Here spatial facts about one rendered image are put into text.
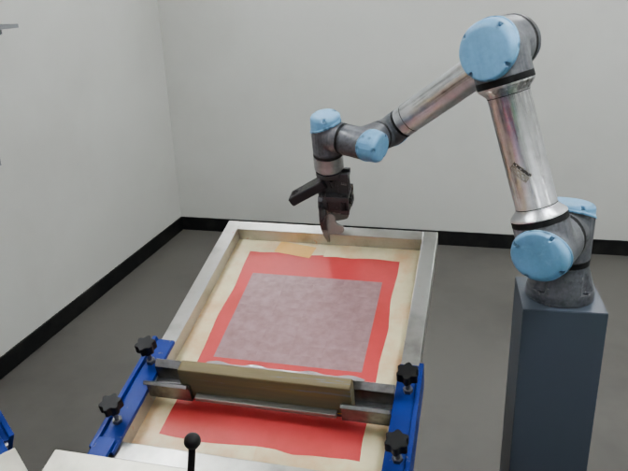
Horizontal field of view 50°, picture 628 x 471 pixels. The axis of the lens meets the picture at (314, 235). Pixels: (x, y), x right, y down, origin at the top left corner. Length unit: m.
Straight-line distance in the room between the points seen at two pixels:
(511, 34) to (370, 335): 0.70
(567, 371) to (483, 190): 3.42
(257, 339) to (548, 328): 0.66
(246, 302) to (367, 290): 0.30
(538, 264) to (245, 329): 0.67
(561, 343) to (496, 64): 0.65
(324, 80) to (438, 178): 1.09
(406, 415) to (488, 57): 0.70
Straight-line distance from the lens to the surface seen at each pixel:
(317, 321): 1.58
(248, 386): 1.36
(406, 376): 1.31
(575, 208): 1.52
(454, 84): 1.56
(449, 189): 4.99
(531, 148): 1.39
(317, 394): 1.32
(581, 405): 1.71
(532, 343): 1.61
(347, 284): 1.67
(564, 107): 4.87
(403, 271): 1.70
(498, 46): 1.35
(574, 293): 1.59
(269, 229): 1.84
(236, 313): 1.64
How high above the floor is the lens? 1.90
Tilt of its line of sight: 21 degrees down
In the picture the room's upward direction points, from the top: 2 degrees counter-clockwise
